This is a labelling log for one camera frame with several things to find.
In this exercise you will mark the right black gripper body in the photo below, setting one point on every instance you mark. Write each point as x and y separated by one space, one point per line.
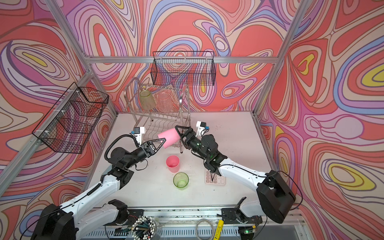
193 142

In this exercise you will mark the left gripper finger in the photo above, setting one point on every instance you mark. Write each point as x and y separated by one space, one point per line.
156 146
160 141

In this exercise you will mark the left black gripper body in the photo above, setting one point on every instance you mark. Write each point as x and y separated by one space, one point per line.
146 151

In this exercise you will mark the opaque pink cup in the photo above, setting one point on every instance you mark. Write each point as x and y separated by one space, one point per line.
173 164
171 137

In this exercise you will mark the clear pink cup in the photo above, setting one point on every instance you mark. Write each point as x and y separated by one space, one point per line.
165 103

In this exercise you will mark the green translucent cup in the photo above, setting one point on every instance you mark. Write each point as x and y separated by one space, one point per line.
147 100
181 180

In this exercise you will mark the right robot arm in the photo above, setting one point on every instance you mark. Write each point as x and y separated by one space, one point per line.
275 199

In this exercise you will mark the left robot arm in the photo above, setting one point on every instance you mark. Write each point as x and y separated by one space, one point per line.
74 219

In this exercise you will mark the steel two-tier dish rack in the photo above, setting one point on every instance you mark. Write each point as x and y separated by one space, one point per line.
154 121

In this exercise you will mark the pink calculator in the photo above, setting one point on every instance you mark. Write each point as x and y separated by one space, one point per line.
214 179

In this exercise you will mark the yellow marker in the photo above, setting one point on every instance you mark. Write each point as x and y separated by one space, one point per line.
219 230

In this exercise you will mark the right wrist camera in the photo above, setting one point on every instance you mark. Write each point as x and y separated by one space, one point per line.
202 128

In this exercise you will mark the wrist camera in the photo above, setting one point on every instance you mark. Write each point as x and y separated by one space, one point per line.
138 133
202 128

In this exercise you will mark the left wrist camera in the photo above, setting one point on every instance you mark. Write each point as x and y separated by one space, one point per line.
138 133

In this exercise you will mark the black wire basket back wall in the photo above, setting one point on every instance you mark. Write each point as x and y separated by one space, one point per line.
180 68

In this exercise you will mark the black wire basket wall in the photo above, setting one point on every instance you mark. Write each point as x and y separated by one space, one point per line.
180 68
74 119

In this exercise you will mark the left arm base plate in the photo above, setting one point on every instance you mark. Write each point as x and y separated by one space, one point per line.
129 217

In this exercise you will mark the black wire basket left wall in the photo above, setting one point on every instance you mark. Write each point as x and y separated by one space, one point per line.
74 119

